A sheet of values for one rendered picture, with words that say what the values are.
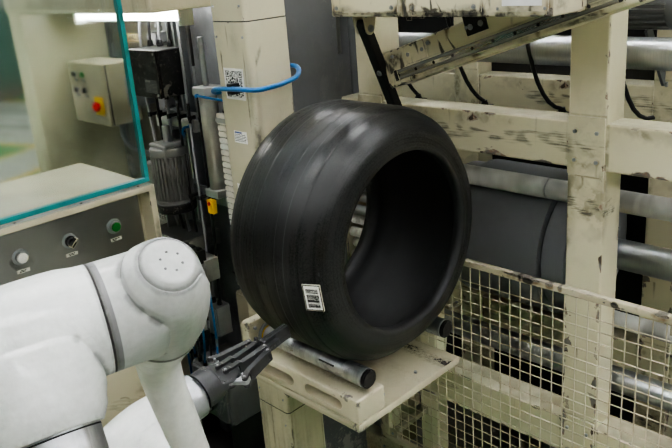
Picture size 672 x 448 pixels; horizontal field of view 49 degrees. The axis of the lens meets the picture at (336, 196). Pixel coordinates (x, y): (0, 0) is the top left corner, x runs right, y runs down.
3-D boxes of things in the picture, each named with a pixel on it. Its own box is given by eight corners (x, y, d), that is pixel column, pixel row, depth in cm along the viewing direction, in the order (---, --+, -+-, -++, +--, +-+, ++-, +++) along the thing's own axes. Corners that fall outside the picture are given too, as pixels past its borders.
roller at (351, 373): (271, 341, 186) (258, 341, 183) (275, 323, 186) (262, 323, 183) (374, 389, 162) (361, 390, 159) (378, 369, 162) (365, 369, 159)
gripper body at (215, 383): (205, 385, 137) (243, 358, 143) (180, 370, 143) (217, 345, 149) (215, 416, 140) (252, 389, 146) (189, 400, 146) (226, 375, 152)
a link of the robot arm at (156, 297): (183, 270, 101) (84, 300, 95) (197, 199, 87) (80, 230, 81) (219, 354, 96) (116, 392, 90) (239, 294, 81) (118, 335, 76)
